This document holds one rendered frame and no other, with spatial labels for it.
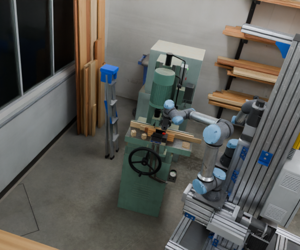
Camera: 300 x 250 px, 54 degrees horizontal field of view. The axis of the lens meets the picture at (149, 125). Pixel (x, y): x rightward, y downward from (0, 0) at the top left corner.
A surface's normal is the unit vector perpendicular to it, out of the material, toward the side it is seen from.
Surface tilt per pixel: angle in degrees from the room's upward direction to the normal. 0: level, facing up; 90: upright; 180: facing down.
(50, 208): 0
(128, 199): 90
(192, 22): 90
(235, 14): 90
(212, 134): 82
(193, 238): 0
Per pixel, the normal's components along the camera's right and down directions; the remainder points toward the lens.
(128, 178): -0.19, 0.48
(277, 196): -0.47, 0.40
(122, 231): 0.15, -0.84
